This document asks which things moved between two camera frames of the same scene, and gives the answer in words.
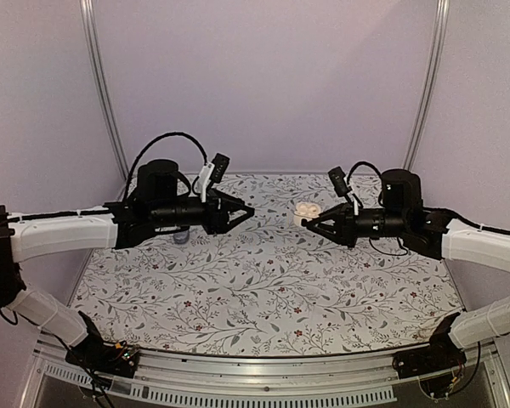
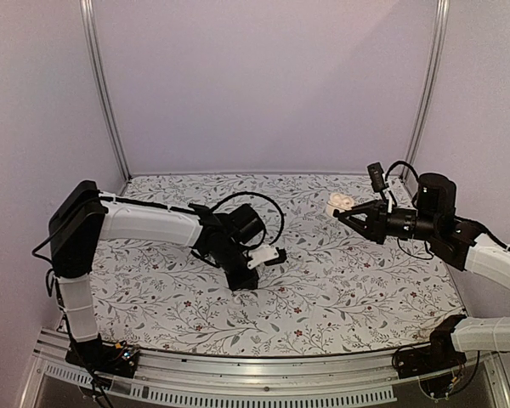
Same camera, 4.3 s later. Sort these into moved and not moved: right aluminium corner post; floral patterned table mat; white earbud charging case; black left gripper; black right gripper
Moved: white earbud charging case; black right gripper; black left gripper
Not moved: right aluminium corner post; floral patterned table mat
